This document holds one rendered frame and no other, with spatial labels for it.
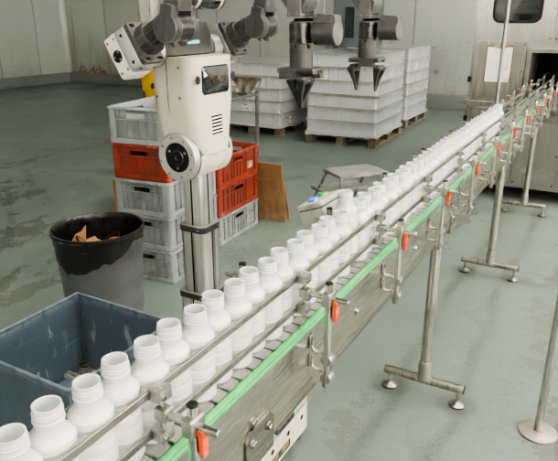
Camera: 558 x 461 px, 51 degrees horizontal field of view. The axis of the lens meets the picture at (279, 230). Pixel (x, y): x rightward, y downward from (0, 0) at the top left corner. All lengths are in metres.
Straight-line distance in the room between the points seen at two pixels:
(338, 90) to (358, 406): 5.72
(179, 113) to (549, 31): 4.27
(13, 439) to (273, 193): 4.18
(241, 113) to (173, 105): 6.92
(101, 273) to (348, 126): 5.50
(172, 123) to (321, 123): 6.22
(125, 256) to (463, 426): 1.69
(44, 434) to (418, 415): 2.09
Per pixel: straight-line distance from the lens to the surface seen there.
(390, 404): 2.76
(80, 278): 2.95
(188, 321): 0.97
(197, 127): 1.87
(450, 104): 11.57
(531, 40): 5.72
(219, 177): 4.27
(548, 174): 5.85
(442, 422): 2.71
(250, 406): 1.12
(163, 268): 3.85
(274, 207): 4.89
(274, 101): 8.46
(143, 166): 3.70
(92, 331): 1.61
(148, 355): 0.89
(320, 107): 8.02
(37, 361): 1.57
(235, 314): 1.05
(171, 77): 1.88
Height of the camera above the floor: 1.61
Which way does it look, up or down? 20 degrees down
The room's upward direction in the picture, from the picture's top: straight up
